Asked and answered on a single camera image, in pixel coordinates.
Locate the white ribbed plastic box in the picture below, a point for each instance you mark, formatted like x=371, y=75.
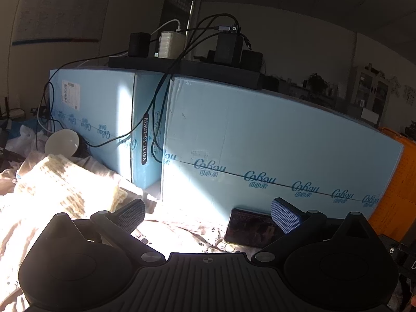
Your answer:
x=170, y=44

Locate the black cube speaker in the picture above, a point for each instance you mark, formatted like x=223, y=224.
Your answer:
x=139, y=45

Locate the printed bed sheet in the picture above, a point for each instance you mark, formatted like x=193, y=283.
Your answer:
x=182, y=234

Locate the small black box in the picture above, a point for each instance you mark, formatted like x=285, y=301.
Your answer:
x=252, y=60

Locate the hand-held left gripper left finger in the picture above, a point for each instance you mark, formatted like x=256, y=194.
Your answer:
x=131, y=214

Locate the potted plant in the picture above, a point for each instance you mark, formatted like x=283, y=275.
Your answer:
x=316, y=83

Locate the black power adapter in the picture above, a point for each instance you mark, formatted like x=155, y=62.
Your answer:
x=229, y=50

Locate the black smartphone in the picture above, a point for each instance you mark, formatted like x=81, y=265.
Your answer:
x=250, y=229

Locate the cream knitted sweater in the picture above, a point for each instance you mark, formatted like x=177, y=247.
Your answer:
x=65, y=182

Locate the dark window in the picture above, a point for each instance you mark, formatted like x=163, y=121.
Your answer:
x=178, y=3

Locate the wall poster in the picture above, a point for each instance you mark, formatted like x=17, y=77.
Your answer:
x=61, y=9

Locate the orange cardboard box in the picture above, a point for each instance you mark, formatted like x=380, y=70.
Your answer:
x=399, y=195

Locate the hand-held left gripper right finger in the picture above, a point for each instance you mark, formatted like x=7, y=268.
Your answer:
x=283, y=216

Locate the large light blue cardboard box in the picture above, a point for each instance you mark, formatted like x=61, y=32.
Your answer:
x=276, y=136

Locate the small light blue cardboard box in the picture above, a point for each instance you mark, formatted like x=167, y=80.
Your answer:
x=97, y=104

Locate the white plastic bag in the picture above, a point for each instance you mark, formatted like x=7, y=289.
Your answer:
x=26, y=138

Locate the grey cabinet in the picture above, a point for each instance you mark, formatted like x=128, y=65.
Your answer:
x=370, y=92

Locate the black foam tray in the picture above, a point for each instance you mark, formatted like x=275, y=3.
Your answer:
x=195, y=70

